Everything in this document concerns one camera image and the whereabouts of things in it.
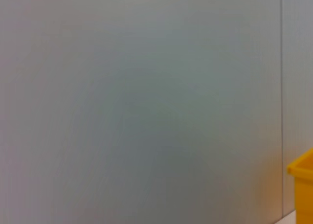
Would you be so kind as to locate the yellow plastic bin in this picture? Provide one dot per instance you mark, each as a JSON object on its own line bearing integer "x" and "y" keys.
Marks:
{"x": 303, "y": 180}

